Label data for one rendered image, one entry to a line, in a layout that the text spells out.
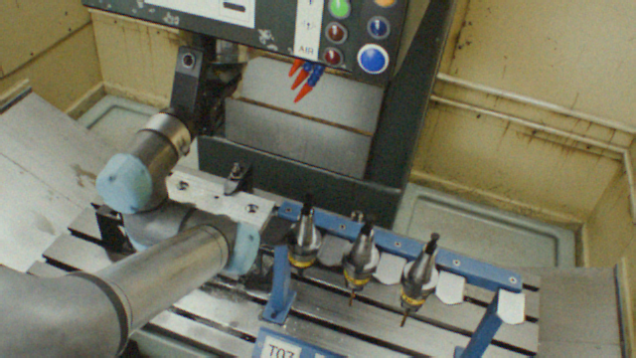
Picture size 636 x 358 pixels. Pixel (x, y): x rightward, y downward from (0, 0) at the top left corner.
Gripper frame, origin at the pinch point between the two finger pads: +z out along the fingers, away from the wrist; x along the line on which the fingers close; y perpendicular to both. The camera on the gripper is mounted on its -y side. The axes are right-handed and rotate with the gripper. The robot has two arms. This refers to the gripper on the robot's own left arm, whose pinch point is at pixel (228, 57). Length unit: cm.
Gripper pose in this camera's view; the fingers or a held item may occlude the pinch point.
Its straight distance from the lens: 99.2
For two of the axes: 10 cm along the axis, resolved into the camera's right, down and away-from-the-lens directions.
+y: -0.8, 7.0, 7.1
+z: 3.3, -6.5, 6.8
